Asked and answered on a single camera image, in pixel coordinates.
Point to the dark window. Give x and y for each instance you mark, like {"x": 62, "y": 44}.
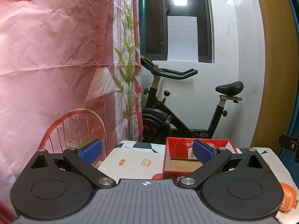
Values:
{"x": 154, "y": 32}

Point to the white patterned table mat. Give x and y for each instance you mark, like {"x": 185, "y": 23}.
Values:
{"x": 136, "y": 160}

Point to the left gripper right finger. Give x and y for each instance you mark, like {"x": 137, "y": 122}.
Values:
{"x": 213, "y": 161}

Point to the wooden door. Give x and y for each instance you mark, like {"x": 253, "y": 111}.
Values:
{"x": 281, "y": 74}

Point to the pink printed backdrop cloth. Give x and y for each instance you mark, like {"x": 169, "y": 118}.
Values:
{"x": 70, "y": 73}

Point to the red strawberry cardboard box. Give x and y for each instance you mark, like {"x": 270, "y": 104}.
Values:
{"x": 179, "y": 158}

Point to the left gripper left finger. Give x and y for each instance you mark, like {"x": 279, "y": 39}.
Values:
{"x": 81, "y": 160}

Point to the black exercise bike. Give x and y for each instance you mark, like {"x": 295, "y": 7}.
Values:
{"x": 171, "y": 111}

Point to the white foam sheet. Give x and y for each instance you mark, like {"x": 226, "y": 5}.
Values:
{"x": 182, "y": 39}

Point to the orange plastic bowl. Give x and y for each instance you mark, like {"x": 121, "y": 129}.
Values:
{"x": 290, "y": 200}

